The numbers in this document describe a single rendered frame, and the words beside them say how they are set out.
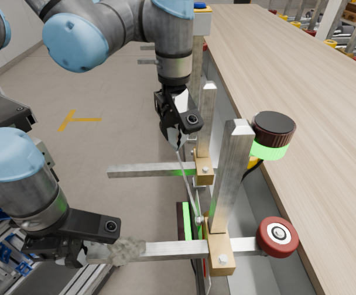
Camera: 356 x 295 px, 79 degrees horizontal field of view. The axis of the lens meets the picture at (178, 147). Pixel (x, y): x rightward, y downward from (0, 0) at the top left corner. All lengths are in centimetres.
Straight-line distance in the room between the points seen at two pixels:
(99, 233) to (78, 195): 137
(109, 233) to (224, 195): 22
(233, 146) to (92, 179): 162
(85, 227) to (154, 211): 116
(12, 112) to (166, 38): 45
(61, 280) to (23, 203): 97
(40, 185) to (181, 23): 34
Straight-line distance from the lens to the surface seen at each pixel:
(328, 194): 66
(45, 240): 48
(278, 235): 53
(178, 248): 53
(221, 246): 53
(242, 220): 86
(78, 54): 34
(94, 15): 37
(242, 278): 78
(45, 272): 135
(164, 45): 44
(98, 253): 55
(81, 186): 186
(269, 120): 34
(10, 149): 32
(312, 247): 56
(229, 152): 33
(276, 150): 34
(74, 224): 44
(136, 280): 142
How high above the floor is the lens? 135
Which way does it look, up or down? 42 degrees down
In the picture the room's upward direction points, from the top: straight up
